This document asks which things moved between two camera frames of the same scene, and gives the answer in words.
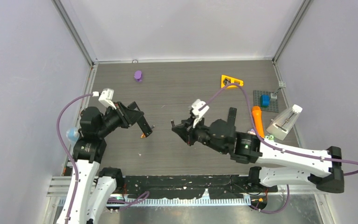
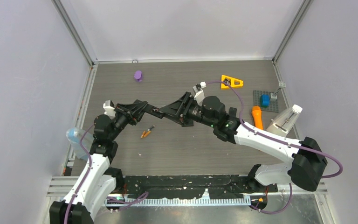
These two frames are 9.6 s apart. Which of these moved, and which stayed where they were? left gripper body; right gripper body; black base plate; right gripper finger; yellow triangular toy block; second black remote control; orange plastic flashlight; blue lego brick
Moved: right gripper finger; right gripper body
Stayed: black base plate; yellow triangular toy block; blue lego brick; second black remote control; orange plastic flashlight; left gripper body
